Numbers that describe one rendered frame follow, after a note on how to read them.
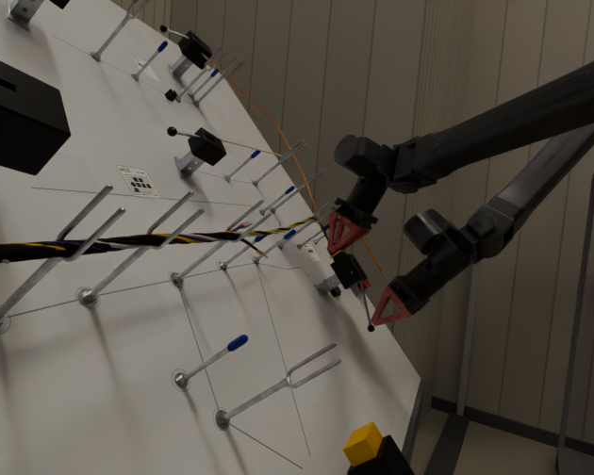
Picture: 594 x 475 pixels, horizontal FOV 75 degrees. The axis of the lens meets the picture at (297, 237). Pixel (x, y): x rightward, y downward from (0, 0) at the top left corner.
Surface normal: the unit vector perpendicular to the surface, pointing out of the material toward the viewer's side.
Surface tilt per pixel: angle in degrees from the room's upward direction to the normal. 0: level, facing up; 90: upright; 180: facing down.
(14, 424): 50
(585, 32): 90
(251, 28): 90
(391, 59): 90
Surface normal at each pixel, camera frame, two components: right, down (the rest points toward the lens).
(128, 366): 0.76, -0.56
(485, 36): -0.51, 0.00
